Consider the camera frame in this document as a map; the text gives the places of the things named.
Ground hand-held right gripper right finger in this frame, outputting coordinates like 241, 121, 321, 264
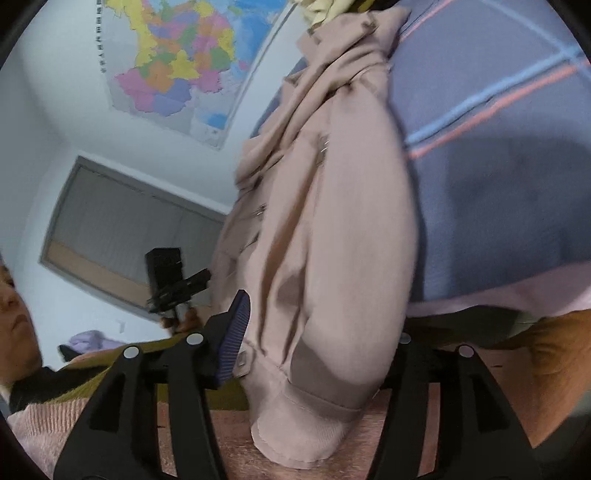
369, 330, 532, 480

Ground cream garment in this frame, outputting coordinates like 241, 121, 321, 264
298, 0, 358, 28

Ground person's left hand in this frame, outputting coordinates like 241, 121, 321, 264
161, 305, 204, 334

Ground pink jacket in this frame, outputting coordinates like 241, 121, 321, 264
210, 4, 421, 472

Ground colourful wall map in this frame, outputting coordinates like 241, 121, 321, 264
95, 0, 301, 151

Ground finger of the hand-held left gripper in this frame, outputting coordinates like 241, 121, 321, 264
182, 270, 212, 296

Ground purple plaid bed sheet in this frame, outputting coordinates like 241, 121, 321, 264
252, 0, 591, 319

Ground person's face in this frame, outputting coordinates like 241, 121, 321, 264
0, 263, 42, 370

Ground grey wooden door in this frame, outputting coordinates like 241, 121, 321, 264
39, 155, 229, 319

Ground striped knit sweater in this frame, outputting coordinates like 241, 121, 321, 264
0, 309, 591, 480

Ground mustard garment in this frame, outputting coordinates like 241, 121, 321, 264
348, 0, 393, 16

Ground lilac cloth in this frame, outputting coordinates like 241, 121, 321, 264
60, 330, 125, 361

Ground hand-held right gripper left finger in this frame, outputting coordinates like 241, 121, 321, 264
53, 289, 251, 480

